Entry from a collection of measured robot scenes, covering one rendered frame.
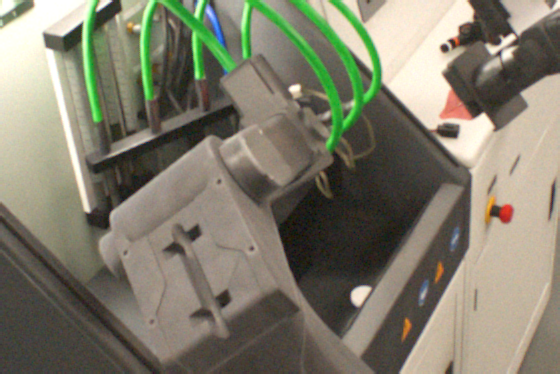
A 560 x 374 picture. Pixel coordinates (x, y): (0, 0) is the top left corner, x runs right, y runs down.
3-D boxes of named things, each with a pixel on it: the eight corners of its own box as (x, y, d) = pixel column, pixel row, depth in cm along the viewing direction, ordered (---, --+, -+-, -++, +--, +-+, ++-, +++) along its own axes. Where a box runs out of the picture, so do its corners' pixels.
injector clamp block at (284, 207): (249, 350, 146) (239, 275, 138) (194, 331, 151) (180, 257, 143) (344, 220, 170) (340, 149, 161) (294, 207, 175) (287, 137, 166)
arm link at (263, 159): (141, 311, 56) (288, 202, 54) (82, 232, 56) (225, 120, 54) (261, 197, 98) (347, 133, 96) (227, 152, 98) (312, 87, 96)
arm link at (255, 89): (251, 191, 93) (322, 137, 91) (181, 95, 95) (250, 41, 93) (275, 181, 105) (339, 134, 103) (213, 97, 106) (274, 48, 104)
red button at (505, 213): (506, 235, 170) (508, 212, 167) (484, 229, 172) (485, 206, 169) (515, 218, 174) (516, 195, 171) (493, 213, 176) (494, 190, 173)
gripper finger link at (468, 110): (436, 75, 128) (480, 43, 120) (468, 119, 127) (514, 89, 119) (405, 96, 124) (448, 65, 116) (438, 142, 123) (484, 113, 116)
